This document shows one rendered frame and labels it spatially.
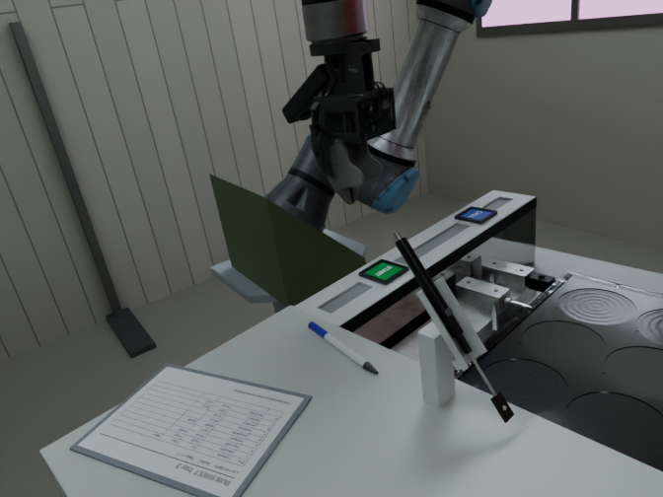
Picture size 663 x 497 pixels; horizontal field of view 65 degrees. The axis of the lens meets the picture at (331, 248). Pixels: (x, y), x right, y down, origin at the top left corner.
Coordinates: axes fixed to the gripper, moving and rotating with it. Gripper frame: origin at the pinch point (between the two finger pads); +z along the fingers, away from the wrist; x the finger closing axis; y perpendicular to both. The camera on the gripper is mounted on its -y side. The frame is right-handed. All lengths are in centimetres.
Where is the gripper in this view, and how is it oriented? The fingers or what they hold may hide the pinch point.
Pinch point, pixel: (346, 193)
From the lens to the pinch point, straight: 73.7
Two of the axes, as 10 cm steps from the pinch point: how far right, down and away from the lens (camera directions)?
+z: 1.4, 9.0, 4.1
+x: 7.1, -3.8, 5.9
